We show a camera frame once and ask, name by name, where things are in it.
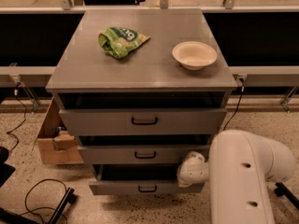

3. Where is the black stand leg left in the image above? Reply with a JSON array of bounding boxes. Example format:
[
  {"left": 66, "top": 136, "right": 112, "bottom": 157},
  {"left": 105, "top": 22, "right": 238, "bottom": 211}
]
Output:
[{"left": 48, "top": 188, "right": 77, "bottom": 224}]

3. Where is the white paper bowl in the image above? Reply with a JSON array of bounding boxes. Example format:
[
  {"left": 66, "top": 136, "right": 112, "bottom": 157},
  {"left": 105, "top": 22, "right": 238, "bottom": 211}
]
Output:
[{"left": 172, "top": 41, "right": 218, "bottom": 71}]

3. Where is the grey middle drawer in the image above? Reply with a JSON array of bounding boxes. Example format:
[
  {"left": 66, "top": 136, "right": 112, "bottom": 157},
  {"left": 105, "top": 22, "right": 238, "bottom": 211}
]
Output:
[{"left": 78, "top": 145, "right": 209, "bottom": 164}]

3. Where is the metal railing frame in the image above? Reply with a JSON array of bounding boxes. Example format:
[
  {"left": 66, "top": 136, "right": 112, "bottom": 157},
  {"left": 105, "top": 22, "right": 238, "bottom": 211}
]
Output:
[{"left": 0, "top": 0, "right": 299, "bottom": 114}]

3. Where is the grey top drawer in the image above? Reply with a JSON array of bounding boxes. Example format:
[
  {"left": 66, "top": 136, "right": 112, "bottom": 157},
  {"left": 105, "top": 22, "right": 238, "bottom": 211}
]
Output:
[{"left": 60, "top": 108, "right": 226, "bottom": 136}]

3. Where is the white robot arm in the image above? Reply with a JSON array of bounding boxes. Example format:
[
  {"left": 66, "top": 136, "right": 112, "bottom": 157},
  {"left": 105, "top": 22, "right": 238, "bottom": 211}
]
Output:
[{"left": 177, "top": 130, "right": 296, "bottom": 224}]

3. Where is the grey bottom drawer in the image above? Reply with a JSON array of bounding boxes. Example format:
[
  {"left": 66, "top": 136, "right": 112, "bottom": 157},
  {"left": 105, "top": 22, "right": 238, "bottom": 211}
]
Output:
[{"left": 90, "top": 163, "right": 204, "bottom": 195}]

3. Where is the green chip bag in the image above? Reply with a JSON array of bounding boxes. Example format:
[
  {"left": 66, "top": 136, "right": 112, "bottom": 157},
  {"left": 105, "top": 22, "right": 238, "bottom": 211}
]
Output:
[{"left": 98, "top": 27, "right": 150, "bottom": 59}]

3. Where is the grey drawer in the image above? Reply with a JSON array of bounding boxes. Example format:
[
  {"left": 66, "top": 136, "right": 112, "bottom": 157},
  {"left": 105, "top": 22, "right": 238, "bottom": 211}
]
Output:
[
  {"left": 78, "top": 145, "right": 209, "bottom": 164},
  {"left": 60, "top": 108, "right": 226, "bottom": 136},
  {"left": 90, "top": 163, "right": 204, "bottom": 195}
]

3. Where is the black stand leg right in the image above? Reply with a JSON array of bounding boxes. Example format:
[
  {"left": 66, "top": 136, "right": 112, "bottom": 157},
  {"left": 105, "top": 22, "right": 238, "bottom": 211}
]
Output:
[{"left": 275, "top": 183, "right": 299, "bottom": 210}]

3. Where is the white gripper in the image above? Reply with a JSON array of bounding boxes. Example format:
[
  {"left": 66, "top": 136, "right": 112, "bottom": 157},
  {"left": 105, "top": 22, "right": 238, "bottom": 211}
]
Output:
[{"left": 177, "top": 151, "right": 209, "bottom": 188}]

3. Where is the grey drawer cabinet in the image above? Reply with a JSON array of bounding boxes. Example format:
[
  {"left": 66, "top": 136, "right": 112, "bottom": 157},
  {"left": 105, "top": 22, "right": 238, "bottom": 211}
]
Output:
[{"left": 45, "top": 8, "right": 238, "bottom": 185}]

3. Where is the black left wall cable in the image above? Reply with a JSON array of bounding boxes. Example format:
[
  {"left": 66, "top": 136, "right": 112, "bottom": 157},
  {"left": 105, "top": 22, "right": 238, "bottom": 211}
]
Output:
[{"left": 6, "top": 81, "right": 28, "bottom": 154}]

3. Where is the black right power cable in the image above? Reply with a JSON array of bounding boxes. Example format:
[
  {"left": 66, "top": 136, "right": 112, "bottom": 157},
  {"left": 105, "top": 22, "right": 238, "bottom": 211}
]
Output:
[{"left": 221, "top": 77, "right": 245, "bottom": 132}]

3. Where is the brown cardboard box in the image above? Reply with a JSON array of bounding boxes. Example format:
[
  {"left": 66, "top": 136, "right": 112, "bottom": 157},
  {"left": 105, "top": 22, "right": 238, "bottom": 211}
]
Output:
[{"left": 36, "top": 99, "right": 83, "bottom": 164}]

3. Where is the black stand leg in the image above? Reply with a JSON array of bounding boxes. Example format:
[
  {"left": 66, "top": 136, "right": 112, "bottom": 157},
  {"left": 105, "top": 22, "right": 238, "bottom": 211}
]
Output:
[
  {"left": 48, "top": 188, "right": 77, "bottom": 224},
  {"left": 275, "top": 183, "right": 299, "bottom": 210}
]

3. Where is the black object left edge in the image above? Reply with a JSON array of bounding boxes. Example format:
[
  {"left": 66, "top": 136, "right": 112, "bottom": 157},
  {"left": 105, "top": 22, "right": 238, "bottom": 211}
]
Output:
[{"left": 0, "top": 147, "right": 15, "bottom": 188}]

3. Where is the black floor cable loop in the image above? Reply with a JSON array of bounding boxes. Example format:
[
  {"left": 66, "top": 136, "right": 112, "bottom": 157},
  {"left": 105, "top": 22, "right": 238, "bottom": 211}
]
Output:
[{"left": 19, "top": 178, "right": 69, "bottom": 224}]

